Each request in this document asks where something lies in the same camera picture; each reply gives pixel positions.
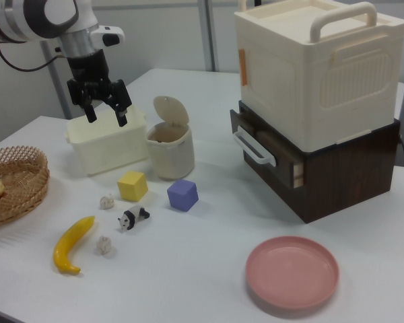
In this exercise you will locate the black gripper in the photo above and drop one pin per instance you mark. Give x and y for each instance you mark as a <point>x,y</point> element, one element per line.
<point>87,70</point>

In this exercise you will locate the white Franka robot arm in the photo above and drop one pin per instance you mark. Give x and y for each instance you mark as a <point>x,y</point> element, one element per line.
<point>20,20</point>

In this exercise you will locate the cream trash can with lid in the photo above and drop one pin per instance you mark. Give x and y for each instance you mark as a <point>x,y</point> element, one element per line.
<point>171,158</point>

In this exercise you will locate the cream open plastic box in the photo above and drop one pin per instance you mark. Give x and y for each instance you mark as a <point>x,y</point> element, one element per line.
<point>104,151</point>

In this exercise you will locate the yellow foam cube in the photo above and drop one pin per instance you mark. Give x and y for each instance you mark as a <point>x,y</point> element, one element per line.
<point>131,186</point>

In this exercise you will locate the toy panda figure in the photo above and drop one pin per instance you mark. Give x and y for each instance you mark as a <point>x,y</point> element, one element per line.
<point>132,217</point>

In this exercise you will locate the purple foam cube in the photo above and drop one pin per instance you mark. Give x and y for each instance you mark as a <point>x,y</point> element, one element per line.
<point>182,196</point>

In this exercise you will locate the woven wicker basket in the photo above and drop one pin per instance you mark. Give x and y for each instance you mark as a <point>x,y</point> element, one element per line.
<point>20,198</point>

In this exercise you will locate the yellow toy banana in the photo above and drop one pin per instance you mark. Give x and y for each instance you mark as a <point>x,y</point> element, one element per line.
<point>67,245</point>

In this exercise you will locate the orange tape strip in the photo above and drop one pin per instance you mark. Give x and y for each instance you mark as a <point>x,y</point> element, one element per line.
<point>243,67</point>

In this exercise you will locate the pink plastic plate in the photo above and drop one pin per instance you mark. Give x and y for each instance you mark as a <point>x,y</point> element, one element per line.
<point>291,272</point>

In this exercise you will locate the dark brown wooden cabinet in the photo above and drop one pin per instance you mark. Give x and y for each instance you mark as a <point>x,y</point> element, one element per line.
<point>346,181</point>

